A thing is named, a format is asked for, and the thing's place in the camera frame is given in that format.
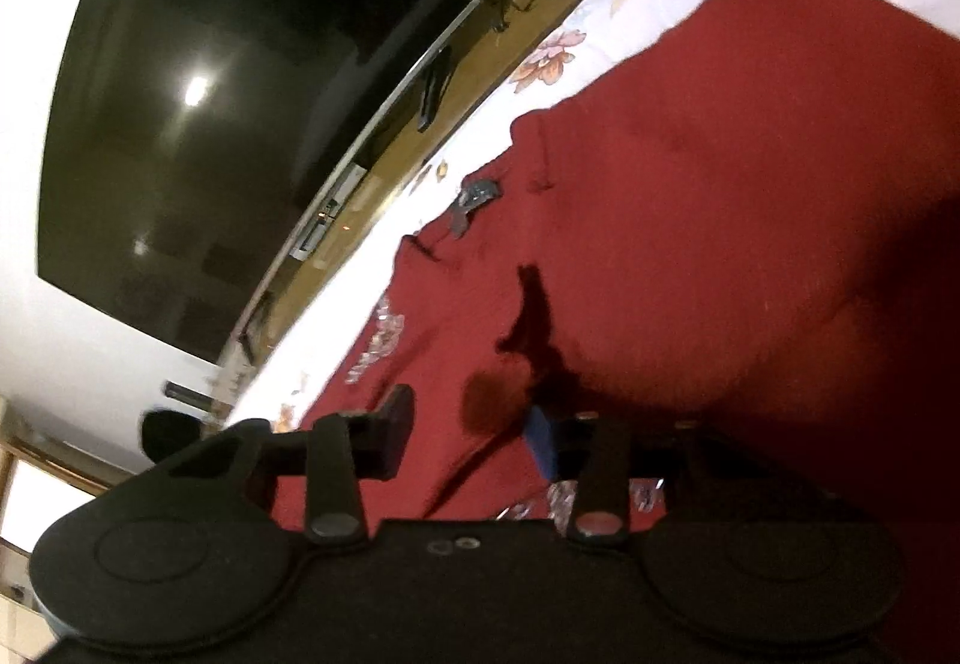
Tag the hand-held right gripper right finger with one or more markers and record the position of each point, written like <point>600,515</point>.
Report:
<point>541,443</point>

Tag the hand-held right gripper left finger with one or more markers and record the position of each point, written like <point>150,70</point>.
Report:
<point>390,431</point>

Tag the red towel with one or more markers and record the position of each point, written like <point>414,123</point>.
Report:
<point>712,184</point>

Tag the silver set-top box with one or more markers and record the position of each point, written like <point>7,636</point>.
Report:
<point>330,206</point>

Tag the floral white bedsheet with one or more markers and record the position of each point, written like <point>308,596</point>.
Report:
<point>480,132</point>

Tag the black flat screen television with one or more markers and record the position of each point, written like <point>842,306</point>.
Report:
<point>225,72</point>

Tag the wooden frame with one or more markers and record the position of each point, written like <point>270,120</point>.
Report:
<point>45,461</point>

